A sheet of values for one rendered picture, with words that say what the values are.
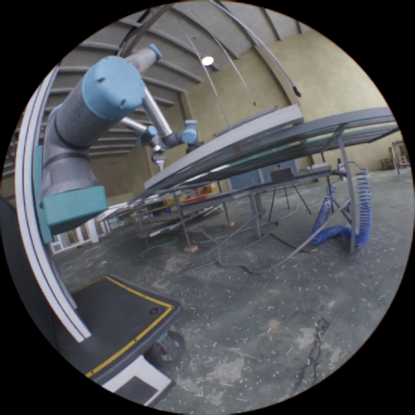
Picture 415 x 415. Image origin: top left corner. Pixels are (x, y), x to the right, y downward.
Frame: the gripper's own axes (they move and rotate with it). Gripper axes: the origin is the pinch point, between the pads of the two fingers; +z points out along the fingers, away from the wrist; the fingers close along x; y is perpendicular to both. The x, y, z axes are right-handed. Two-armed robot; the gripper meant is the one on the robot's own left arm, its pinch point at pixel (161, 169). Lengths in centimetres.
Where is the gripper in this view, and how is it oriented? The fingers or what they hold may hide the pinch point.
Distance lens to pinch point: 133.2
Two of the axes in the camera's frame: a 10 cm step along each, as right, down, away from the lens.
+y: -7.3, 1.4, 6.7
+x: -6.3, 2.4, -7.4
